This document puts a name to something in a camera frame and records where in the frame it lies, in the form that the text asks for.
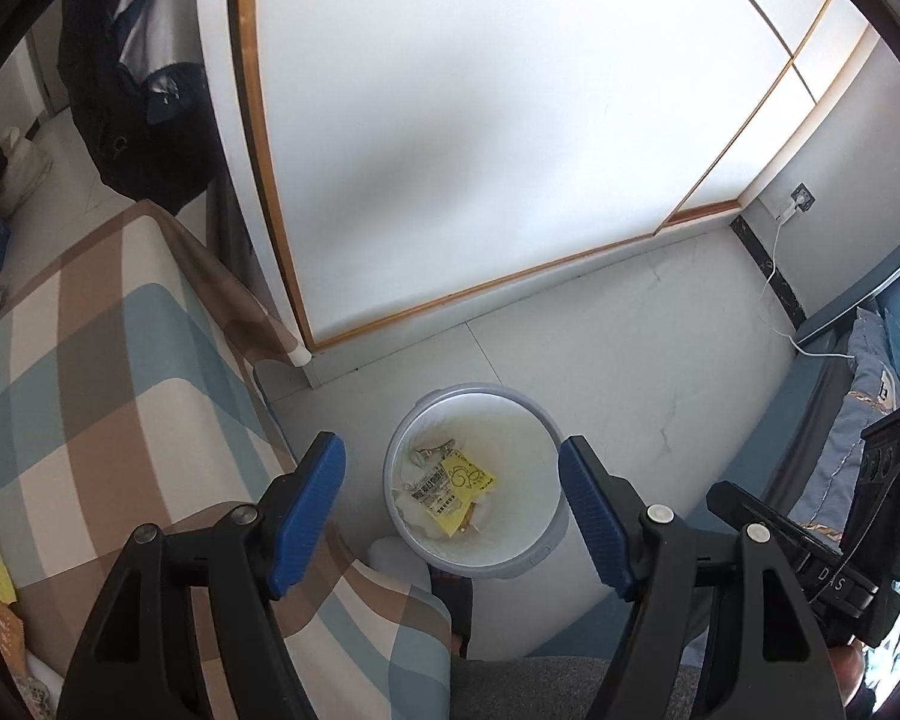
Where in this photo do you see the black marble trim strip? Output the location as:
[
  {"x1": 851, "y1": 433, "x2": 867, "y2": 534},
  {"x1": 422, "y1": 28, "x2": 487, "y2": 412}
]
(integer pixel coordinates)
[{"x1": 729, "y1": 216, "x2": 805, "y2": 323}]

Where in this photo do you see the person's black slipper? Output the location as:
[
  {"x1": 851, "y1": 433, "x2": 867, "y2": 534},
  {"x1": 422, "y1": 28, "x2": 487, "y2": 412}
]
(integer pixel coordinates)
[{"x1": 429, "y1": 574, "x2": 473, "y2": 657}]

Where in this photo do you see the blue bed frame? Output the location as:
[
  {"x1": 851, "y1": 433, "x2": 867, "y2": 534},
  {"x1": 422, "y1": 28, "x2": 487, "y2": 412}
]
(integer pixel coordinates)
[{"x1": 547, "y1": 236, "x2": 900, "y2": 661}]

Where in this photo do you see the blue patterned pillow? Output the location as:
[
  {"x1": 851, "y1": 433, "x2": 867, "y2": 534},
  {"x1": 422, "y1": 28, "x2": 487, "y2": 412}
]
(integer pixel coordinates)
[{"x1": 787, "y1": 307, "x2": 900, "y2": 533}]

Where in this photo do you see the white wardrobe with wooden trim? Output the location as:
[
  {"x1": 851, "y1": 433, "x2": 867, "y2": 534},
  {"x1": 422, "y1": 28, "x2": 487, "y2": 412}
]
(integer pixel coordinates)
[{"x1": 195, "y1": 0, "x2": 882, "y2": 391}]

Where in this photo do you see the crumpled white tissue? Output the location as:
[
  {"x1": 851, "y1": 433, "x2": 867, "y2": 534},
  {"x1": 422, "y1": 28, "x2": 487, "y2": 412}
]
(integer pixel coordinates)
[{"x1": 394, "y1": 491, "x2": 428, "y2": 533}]

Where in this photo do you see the dark hanging jacket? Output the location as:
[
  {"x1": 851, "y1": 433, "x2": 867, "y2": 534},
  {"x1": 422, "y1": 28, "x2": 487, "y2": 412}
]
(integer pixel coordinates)
[{"x1": 58, "y1": 0, "x2": 222, "y2": 218}]

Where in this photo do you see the white cloth bag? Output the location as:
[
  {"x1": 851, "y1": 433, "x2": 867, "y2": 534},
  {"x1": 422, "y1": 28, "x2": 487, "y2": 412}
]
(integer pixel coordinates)
[{"x1": 0, "y1": 127, "x2": 53, "y2": 215}]

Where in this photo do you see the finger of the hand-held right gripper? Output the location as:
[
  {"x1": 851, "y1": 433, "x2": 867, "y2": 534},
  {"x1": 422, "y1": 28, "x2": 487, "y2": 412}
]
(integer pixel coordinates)
[{"x1": 706, "y1": 480, "x2": 800, "y2": 541}]

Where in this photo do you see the plaid bed blanket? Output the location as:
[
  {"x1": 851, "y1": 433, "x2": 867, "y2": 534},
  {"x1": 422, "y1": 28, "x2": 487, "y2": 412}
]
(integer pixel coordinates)
[{"x1": 0, "y1": 199, "x2": 452, "y2": 720}]

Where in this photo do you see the round grey waste bin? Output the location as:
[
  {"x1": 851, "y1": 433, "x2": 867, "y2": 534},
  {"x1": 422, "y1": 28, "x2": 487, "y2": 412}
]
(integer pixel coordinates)
[{"x1": 384, "y1": 384, "x2": 575, "y2": 580}]

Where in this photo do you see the yellow printed packet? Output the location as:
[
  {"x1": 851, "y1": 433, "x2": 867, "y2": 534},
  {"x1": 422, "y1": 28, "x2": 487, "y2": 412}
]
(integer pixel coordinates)
[{"x1": 409, "y1": 446, "x2": 496, "y2": 533}]

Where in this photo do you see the white charging cable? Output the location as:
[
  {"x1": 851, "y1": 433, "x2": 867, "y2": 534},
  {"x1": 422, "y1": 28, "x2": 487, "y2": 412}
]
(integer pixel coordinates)
[{"x1": 763, "y1": 217, "x2": 856, "y2": 357}]

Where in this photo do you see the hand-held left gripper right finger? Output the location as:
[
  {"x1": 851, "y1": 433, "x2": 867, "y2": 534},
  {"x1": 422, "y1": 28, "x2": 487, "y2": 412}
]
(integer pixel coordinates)
[{"x1": 559, "y1": 435, "x2": 848, "y2": 720}]

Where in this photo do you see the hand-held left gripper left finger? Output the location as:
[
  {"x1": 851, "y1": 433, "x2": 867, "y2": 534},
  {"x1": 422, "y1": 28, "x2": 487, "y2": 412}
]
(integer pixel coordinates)
[{"x1": 58, "y1": 431, "x2": 346, "y2": 720}]

